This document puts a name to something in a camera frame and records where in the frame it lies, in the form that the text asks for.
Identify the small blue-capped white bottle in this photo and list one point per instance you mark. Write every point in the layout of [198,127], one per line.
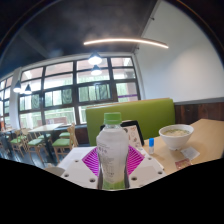
[151,146]

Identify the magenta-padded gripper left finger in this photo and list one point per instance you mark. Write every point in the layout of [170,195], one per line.
[90,163]

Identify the group of pendant lamps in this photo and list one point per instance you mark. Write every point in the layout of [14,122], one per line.
[95,60]

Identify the white paper packet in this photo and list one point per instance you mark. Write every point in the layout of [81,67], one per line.
[190,152]

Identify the long curved ceiling light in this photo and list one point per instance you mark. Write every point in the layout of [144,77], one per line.
[126,40]

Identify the reddish brown paper packet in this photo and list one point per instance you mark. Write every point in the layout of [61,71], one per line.
[183,164]

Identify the green-capped clear drink bottle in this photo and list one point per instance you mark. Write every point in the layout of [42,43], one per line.
[112,150]

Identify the group of green-seated wooden chairs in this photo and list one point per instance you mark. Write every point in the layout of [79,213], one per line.
[61,142]

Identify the black-framed window wall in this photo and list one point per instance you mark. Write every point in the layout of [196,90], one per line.
[60,96]

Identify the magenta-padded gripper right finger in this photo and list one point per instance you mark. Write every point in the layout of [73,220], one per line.
[135,163]

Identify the white ceramic bowl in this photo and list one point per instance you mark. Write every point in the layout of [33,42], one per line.
[176,136]

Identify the green upholstered bench backrest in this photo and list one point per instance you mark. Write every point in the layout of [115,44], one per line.
[150,111]

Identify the light wooden dining table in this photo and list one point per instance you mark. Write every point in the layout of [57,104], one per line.
[45,127]

